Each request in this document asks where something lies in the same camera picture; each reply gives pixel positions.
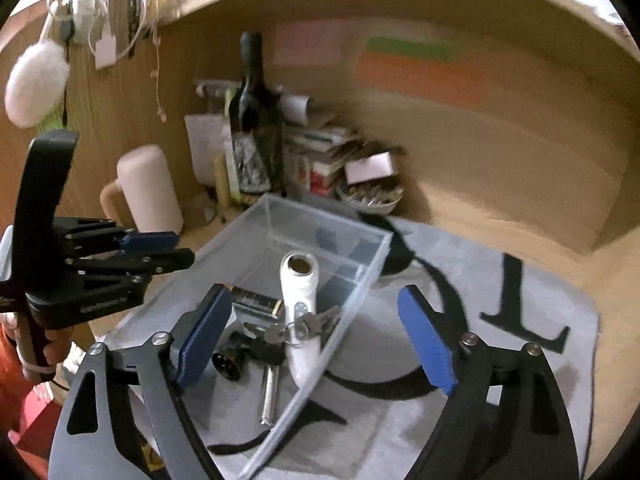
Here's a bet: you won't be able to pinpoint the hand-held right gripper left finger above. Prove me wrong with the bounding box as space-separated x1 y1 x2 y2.
48 282 235 480

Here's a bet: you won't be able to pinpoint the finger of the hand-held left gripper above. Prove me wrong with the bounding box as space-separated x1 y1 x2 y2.
64 247 196 288
50 217 180 259

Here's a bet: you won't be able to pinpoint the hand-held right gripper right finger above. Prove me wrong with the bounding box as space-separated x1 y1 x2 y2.
397 284 581 480

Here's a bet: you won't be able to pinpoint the black round perforated cap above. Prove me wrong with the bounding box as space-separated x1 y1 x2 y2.
210 332 251 381

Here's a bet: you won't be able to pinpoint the black rectangular battery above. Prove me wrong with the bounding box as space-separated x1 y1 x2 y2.
232 285 285 318

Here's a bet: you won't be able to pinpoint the silver metal cylinder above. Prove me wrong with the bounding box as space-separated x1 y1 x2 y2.
259 364 281 427

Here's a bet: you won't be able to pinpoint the bunch of silver keys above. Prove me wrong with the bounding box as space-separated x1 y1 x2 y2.
262 305 343 348

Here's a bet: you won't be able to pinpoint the clear plastic storage box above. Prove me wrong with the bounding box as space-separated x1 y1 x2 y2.
102 192 395 480

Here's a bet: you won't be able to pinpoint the person's left hand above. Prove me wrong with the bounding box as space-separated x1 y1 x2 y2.
0 310 71 380

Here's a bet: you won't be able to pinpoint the beige cosmetic tube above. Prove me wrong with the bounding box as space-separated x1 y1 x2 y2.
212 155 231 211

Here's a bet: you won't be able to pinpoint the handwritten paper note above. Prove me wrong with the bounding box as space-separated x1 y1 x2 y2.
184 112 233 186

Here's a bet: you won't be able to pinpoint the white handheld beauty device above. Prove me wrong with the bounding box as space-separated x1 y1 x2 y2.
277 251 323 390

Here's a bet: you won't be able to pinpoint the white fluffy ball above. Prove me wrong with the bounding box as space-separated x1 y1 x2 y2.
5 42 71 128

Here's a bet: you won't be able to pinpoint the grey mat with black letters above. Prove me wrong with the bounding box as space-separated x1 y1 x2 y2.
102 215 601 480

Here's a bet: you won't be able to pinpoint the white bowl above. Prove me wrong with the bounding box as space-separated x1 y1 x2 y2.
335 180 405 215

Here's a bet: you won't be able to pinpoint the white power plug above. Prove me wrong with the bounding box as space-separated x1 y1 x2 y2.
94 25 121 70

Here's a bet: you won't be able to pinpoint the dark wine bottle elephant label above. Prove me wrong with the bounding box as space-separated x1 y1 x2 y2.
227 31 286 196

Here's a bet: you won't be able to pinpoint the small red box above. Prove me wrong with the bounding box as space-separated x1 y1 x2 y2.
307 167 333 193

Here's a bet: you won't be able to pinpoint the red container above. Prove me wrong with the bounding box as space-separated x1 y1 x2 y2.
7 382 68 456

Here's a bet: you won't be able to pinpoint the white eraser block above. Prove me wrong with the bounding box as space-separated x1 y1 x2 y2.
344 151 392 184

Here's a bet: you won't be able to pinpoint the stack of books and papers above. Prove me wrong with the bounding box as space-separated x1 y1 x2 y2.
285 120 401 196

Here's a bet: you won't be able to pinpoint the rolled paper sheets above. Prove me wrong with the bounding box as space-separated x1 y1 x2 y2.
195 79 313 123

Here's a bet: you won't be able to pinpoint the pink sticky note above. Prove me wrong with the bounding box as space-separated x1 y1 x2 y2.
274 21 348 66

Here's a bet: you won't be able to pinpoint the orange sticky note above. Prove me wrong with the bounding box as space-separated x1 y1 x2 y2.
357 52 488 106

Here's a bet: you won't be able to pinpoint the green sticky note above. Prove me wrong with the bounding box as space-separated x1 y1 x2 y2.
365 36 458 61

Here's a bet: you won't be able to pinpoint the white tumbler with beige handle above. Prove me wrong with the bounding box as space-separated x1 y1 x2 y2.
100 145 184 236

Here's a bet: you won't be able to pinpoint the beige hanging string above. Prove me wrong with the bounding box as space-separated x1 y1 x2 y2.
150 0 168 121

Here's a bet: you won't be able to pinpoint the white cable loop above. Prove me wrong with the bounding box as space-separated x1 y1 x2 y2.
87 0 149 58

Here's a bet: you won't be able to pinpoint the black hanging strap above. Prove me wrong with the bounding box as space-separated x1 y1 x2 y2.
107 0 143 58

